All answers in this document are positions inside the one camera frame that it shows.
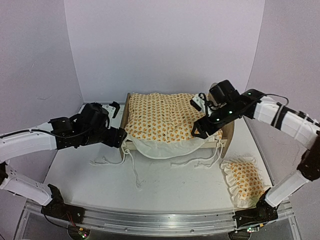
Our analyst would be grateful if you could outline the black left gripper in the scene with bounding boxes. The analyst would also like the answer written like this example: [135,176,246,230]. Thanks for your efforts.
[80,126,127,149]

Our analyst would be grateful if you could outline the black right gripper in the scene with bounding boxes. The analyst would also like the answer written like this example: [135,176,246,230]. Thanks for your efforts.
[191,103,242,140]

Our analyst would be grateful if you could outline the wooden pet bed frame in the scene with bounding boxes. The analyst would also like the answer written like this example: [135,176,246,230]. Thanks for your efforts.
[118,84,237,163]

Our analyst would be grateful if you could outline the white cushion tie cords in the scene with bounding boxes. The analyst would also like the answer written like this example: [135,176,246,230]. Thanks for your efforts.
[169,139,226,171]
[88,147,146,192]

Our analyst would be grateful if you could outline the duck print ruffled cushion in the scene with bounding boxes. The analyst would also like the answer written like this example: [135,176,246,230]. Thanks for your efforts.
[122,91,223,160]

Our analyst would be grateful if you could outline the small duck print pillow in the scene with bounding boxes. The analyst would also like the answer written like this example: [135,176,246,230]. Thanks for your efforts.
[220,156,271,209]

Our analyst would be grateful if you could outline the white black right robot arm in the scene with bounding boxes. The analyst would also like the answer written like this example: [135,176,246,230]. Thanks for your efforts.
[190,80,320,227]

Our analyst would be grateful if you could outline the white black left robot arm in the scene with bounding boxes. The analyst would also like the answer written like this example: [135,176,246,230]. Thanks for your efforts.
[0,101,127,219]

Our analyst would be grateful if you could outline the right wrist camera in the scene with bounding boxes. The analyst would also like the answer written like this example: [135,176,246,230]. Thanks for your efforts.
[190,93,212,116]

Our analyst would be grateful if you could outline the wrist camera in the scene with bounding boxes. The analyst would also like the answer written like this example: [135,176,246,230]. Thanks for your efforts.
[190,93,212,116]
[102,101,120,119]

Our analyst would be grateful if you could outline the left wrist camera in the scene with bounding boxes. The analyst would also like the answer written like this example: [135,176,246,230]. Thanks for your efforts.
[102,101,120,119]

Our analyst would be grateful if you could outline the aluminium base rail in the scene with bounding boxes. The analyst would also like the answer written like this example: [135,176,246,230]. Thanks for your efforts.
[14,192,303,240]

